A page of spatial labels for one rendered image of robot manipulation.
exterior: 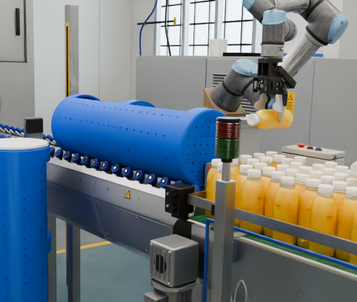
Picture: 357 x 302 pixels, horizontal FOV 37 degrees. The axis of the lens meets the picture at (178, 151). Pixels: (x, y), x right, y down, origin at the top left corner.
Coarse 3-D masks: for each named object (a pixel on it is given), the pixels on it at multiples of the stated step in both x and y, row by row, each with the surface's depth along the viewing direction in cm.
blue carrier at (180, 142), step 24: (72, 96) 246; (72, 120) 232; (96, 120) 220; (120, 120) 209; (144, 120) 199; (168, 120) 191; (192, 120) 184; (216, 120) 193; (72, 144) 236; (96, 144) 220; (120, 144) 207; (144, 144) 196; (168, 144) 186; (192, 144) 186; (144, 168) 203; (168, 168) 190; (192, 168) 187
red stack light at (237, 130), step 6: (216, 126) 134; (222, 126) 133; (228, 126) 132; (234, 126) 132; (240, 126) 134; (216, 132) 135; (222, 132) 133; (228, 132) 133; (234, 132) 133; (240, 132) 135; (228, 138) 133; (234, 138) 133
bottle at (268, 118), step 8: (256, 112) 179; (264, 112) 179; (272, 112) 181; (288, 112) 187; (264, 120) 178; (272, 120) 179; (288, 120) 185; (264, 128) 180; (272, 128) 183; (280, 128) 188
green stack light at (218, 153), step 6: (216, 138) 135; (222, 138) 134; (240, 138) 136; (216, 144) 135; (222, 144) 133; (228, 144) 133; (234, 144) 133; (216, 150) 135; (222, 150) 134; (228, 150) 133; (234, 150) 134; (216, 156) 135; (222, 156) 134; (228, 156) 133; (234, 156) 134
